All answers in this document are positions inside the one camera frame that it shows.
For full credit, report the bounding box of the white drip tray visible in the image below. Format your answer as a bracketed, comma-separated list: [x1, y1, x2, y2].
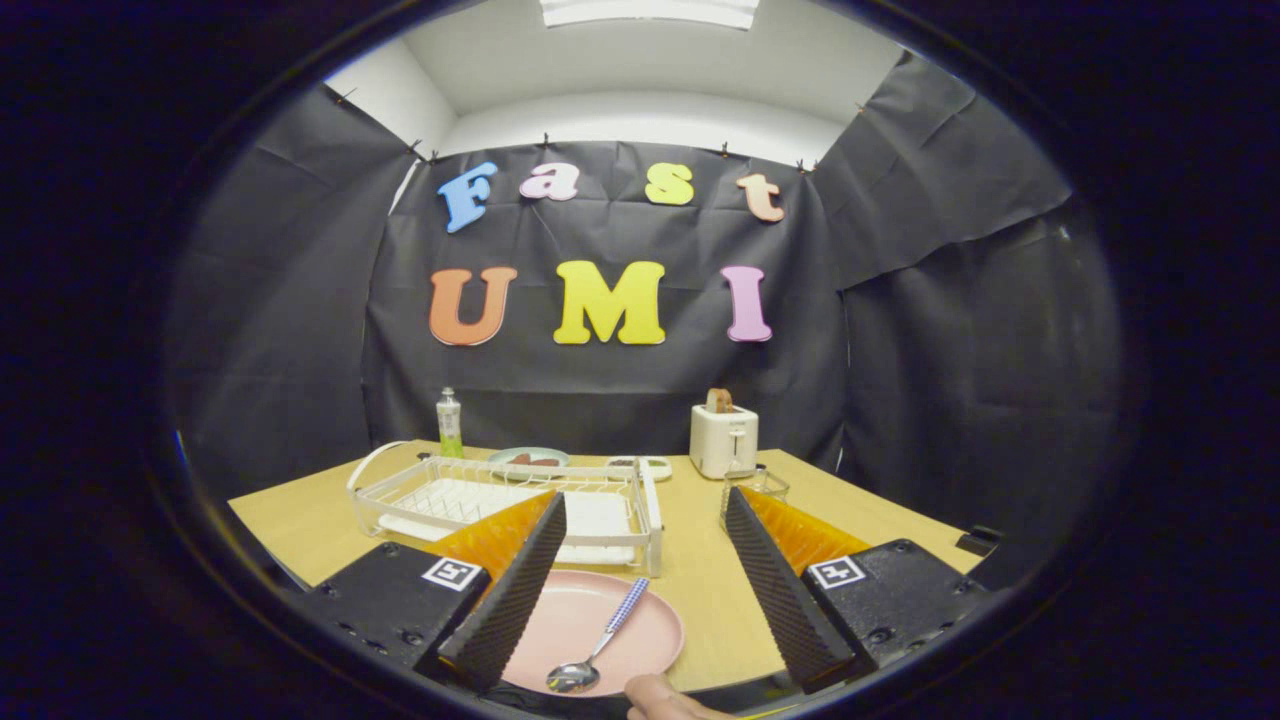
[378, 478, 637, 566]

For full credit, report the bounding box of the green liquid bottle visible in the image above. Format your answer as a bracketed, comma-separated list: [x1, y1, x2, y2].
[436, 388, 464, 459]

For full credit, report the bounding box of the metal wire basket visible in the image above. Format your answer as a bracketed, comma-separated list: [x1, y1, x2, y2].
[720, 464, 790, 531]

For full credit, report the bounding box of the black backdrop cloth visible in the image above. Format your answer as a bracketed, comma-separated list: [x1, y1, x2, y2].
[165, 50, 1126, 561]

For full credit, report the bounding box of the spoon with blue checked handle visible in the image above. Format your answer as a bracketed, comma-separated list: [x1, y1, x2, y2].
[546, 577, 650, 695]

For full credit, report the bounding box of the cream toaster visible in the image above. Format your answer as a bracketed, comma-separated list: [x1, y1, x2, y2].
[690, 404, 760, 480]

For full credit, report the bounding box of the pale green plate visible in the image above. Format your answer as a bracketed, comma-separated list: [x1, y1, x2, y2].
[487, 447, 571, 469]

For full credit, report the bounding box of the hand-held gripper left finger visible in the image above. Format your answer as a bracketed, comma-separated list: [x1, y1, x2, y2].
[298, 492, 569, 694]

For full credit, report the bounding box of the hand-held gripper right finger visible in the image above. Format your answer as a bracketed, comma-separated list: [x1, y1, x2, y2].
[725, 487, 1003, 694]

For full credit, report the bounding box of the pink plate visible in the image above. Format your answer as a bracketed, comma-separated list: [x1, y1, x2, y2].
[500, 570, 686, 698]

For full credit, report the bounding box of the white wire dish rack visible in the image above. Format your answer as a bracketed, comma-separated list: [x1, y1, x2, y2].
[347, 441, 665, 579]

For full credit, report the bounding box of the ceiling light panel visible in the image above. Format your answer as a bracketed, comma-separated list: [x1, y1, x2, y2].
[540, 0, 761, 31]

